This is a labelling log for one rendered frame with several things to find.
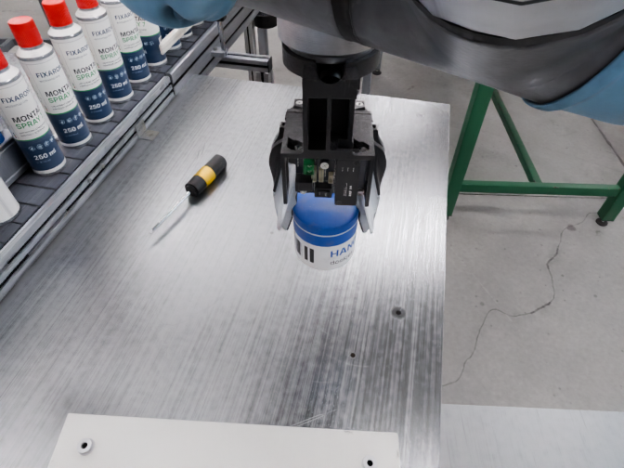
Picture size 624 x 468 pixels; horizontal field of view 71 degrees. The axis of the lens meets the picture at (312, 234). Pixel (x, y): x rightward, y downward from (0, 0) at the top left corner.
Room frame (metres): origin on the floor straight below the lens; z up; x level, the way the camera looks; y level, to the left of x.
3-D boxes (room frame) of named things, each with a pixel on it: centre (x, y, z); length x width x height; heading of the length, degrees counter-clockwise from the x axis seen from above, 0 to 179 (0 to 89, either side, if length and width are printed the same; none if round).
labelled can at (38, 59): (0.64, 0.41, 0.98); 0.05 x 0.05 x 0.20
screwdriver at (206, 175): (0.54, 0.21, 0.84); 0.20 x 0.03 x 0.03; 155
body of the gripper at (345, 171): (0.30, -0.01, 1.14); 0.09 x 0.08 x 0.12; 177
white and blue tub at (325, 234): (0.33, -0.01, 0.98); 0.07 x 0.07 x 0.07
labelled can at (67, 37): (0.71, 0.40, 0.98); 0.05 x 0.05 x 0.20
